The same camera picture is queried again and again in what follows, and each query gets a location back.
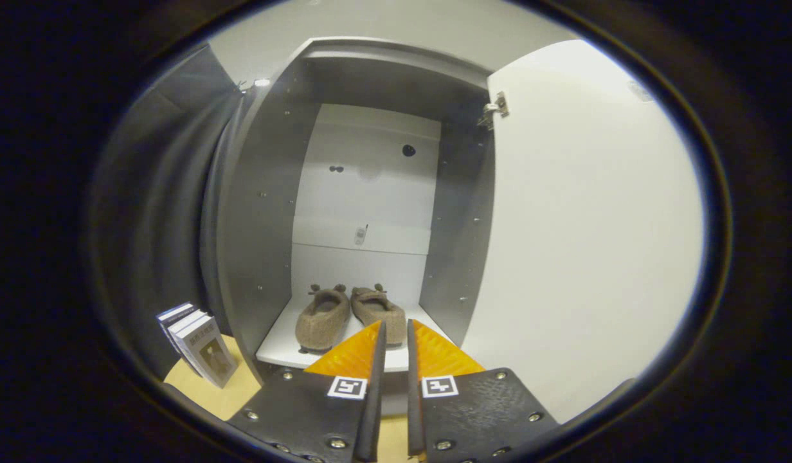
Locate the dark blue book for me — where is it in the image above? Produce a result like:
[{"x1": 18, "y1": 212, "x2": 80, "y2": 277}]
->
[{"x1": 156, "y1": 302, "x2": 197, "y2": 361}]

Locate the grey cover book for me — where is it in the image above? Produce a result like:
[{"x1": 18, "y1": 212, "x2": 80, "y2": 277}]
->
[{"x1": 177, "y1": 315, "x2": 238, "y2": 388}]

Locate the brown slipper shoe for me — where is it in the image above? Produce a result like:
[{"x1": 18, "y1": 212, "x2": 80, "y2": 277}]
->
[
  {"x1": 351, "y1": 284, "x2": 407, "y2": 346},
  {"x1": 296, "y1": 284, "x2": 352, "y2": 352}
]

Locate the grey shoe cabinet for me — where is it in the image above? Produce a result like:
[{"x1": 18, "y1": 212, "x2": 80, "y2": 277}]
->
[{"x1": 216, "y1": 37, "x2": 500, "y2": 386}]

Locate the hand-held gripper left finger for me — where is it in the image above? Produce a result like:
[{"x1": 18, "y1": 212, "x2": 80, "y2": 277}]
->
[{"x1": 228, "y1": 320, "x2": 388, "y2": 463}]

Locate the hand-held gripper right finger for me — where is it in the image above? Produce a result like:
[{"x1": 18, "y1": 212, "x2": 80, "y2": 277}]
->
[{"x1": 406, "y1": 319, "x2": 561, "y2": 463}]

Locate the black backdrop cloth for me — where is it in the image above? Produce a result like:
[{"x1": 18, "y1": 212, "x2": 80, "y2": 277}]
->
[{"x1": 91, "y1": 45, "x2": 268, "y2": 380}]

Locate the metal door hinge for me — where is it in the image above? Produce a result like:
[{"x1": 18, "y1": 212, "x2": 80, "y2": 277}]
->
[{"x1": 478, "y1": 91, "x2": 510, "y2": 129}]

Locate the white cabinet shelf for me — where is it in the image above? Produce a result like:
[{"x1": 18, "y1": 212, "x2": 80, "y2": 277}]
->
[{"x1": 256, "y1": 296, "x2": 455, "y2": 374}]

